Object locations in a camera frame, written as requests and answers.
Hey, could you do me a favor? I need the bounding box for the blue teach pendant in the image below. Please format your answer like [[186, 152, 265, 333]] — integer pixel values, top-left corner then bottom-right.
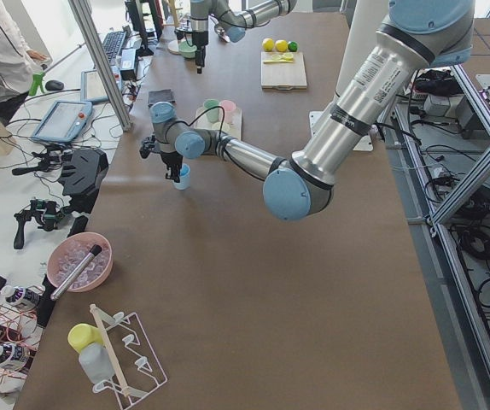
[[80, 69, 108, 104], [31, 101, 92, 144]]

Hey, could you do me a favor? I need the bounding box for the wooden cutting board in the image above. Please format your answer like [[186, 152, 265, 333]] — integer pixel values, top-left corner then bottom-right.
[[260, 51, 307, 91]]

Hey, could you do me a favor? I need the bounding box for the blue plastic cup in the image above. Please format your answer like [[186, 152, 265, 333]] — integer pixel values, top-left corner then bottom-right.
[[172, 163, 190, 190]]

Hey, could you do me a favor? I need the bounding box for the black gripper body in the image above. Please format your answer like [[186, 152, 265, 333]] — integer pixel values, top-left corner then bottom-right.
[[160, 151, 182, 169], [192, 31, 207, 52]]

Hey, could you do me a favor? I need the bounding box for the pink bowl with ice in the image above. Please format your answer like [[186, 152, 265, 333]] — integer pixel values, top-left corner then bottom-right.
[[46, 231, 114, 293]]

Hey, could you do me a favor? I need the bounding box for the green bowl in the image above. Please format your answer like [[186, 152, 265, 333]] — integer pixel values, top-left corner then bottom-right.
[[178, 40, 197, 59]]

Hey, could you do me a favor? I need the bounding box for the metal muddler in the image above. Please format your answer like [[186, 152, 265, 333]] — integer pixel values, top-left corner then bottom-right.
[[50, 244, 102, 301]]

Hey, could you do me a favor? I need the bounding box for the beige rabbit tray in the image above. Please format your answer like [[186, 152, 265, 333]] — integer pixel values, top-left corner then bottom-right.
[[194, 107, 242, 140]]

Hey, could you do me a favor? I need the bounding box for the white wire rack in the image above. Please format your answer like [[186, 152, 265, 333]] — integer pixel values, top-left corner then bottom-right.
[[90, 304, 168, 409]]

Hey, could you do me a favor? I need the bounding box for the yellow plastic knife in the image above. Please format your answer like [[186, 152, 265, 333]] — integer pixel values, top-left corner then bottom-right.
[[262, 59, 295, 64]]

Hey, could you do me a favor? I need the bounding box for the pink plastic cup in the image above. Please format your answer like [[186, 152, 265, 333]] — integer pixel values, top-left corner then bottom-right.
[[219, 99, 236, 124]]

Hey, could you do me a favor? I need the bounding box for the black keyboard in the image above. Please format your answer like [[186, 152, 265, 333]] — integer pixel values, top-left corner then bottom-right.
[[102, 31, 126, 65]]

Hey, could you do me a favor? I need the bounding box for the green lime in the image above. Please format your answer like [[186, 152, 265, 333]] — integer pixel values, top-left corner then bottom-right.
[[288, 41, 298, 52]]

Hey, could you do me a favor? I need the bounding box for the yellow lemon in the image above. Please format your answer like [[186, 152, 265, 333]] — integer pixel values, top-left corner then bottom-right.
[[274, 39, 289, 53], [262, 38, 275, 52]]

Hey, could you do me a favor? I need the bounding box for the cream plastic cup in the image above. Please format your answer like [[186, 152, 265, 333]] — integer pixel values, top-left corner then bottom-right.
[[212, 121, 230, 133]]

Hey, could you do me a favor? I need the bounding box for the grey folded cloth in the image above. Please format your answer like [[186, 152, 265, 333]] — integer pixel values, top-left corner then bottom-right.
[[148, 89, 175, 108]]

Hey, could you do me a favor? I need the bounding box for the yellow cap bottle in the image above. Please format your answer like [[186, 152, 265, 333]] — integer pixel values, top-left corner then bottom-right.
[[67, 323, 115, 384]]

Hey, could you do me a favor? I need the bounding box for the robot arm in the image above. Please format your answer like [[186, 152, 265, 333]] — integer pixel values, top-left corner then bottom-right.
[[190, 0, 296, 74], [140, 1, 475, 220]]

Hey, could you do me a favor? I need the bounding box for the wooden glass stand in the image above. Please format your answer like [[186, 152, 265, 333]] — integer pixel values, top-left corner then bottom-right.
[[161, 0, 193, 56]]

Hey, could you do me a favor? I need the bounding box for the green plastic cup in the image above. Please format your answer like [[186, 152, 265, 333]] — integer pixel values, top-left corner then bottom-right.
[[202, 98, 219, 123]]

